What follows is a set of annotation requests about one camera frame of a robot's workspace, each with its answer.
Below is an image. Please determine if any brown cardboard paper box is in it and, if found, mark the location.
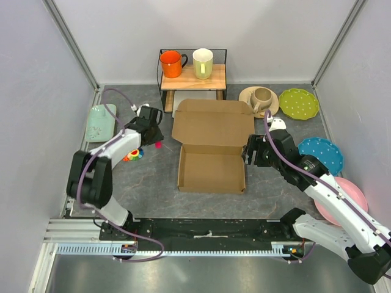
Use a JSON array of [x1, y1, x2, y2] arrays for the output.
[[172, 99, 255, 194]]

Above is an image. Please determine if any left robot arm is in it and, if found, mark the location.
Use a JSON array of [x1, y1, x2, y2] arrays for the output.
[[66, 105, 164, 240]]

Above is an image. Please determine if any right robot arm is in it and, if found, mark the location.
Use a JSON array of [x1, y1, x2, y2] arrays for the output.
[[242, 129, 390, 284]]

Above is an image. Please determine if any red rainbow flower toy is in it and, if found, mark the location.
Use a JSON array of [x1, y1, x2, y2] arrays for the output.
[[123, 148, 144, 162]]

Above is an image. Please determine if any beige ceramic cup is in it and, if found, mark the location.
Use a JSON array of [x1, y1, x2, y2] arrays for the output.
[[250, 87, 272, 114]]

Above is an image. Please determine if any white square plate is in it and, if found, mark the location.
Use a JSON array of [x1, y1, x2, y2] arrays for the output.
[[172, 90, 216, 118]]

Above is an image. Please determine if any beige saucer plate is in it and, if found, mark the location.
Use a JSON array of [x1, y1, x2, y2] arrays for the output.
[[239, 86, 279, 118]]

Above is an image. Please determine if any mint green tray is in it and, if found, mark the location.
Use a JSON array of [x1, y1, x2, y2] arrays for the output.
[[85, 104, 115, 143]]

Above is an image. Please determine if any green dotted plate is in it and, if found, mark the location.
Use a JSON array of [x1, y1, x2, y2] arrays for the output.
[[279, 88, 320, 121]]

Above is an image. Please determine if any blue dotted plate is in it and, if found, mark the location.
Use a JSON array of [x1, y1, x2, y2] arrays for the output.
[[298, 137, 345, 176]]

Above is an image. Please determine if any orange mug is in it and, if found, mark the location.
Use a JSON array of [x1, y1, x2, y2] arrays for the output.
[[159, 50, 188, 78]]

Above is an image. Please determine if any light green mug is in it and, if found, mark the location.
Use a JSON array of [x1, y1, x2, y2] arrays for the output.
[[192, 48, 213, 80]]

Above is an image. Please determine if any pink plate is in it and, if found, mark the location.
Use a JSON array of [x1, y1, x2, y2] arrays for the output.
[[314, 177, 368, 226]]

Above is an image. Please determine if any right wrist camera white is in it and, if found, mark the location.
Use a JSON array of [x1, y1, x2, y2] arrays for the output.
[[266, 117, 287, 132]]

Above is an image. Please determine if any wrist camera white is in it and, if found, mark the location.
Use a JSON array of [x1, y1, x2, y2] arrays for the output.
[[266, 117, 287, 132], [131, 103, 150, 116]]

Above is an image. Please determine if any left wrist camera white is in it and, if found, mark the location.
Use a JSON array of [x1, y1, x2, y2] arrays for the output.
[[131, 103, 150, 116]]

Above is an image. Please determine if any black wire shelf rack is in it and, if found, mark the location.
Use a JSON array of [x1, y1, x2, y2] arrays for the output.
[[156, 48, 227, 114]]

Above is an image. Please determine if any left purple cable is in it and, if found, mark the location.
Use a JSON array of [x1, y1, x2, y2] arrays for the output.
[[76, 88, 137, 211]]

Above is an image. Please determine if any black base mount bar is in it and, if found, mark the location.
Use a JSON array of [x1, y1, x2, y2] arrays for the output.
[[99, 217, 306, 253]]

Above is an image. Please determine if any white cable duct rail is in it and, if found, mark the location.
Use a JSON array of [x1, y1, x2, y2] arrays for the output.
[[56, 243, 304, 258]]

